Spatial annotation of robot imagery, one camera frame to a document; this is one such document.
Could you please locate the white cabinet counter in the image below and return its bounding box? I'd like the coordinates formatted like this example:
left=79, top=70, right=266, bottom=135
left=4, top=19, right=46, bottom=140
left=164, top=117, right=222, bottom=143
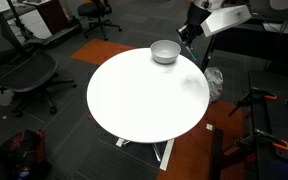
left=0, top=0, right=54, bottom=44

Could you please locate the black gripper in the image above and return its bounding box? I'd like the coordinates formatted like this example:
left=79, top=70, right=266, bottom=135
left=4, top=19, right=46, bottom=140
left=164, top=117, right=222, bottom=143
left=176, top=2, right=212, bottom=48

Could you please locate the orange black clamp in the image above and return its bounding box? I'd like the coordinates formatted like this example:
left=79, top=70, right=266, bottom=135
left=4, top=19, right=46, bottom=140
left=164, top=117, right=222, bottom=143
left=233, top=127, right=288, bottom=158
left=227, top=86, right=278, bottom=118

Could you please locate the black padded office chair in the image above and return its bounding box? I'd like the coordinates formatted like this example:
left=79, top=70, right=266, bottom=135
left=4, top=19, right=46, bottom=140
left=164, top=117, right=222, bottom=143
left=76, top=0, right=124, bottom=42

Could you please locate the black upright post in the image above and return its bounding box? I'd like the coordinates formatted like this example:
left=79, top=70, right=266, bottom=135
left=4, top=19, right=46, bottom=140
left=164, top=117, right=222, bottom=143
left=209, top=128, right=225, bottom=180

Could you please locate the white round bowl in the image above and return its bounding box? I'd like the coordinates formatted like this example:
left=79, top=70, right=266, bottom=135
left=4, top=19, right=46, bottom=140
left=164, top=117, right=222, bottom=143
left=149, top=39, right=182, bottom=65

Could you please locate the clear plastic bag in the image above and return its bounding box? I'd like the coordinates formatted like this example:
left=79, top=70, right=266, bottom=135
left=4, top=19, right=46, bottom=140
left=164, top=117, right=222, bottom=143
left=203, top=66, right=225, bottom=103

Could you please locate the black electric scooter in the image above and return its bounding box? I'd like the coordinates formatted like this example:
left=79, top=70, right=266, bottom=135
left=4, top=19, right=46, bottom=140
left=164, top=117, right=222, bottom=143
left=5, top=0, right=84, bottom=48

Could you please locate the dark brown cabinet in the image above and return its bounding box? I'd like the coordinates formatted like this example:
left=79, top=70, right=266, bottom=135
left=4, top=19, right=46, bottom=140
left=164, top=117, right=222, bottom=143
left=36, top=0, right=74, bottom=35

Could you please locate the black mesh office chair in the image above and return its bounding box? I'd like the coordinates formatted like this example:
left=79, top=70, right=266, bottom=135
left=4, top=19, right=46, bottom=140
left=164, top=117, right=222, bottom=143
left=0, top=4, right=79, bottom=118

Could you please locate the teal and silver marker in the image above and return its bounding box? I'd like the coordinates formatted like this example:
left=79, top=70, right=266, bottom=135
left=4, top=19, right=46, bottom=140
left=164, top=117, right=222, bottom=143
left=185, top=44, right=198, bottom=62

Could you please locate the red and black bag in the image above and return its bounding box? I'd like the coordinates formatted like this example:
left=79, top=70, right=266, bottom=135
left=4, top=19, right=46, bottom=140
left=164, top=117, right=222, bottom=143
left=0, top=129, right=52, bottom=180

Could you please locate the white table base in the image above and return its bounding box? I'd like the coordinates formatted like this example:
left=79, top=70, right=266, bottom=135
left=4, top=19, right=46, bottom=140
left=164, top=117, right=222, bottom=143
left=115, top=136, right=176, bottom=173

